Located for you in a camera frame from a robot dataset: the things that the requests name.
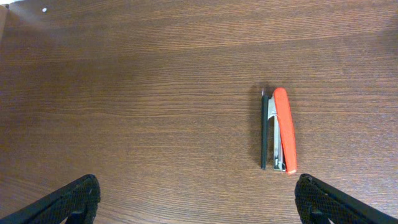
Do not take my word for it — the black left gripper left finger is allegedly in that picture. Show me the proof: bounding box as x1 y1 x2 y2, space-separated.
1 174 101 224

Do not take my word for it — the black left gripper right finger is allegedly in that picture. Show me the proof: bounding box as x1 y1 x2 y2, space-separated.
295 174 397 224

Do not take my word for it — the red black stapler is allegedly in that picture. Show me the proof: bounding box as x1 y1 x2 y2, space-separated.
261 88 297 174

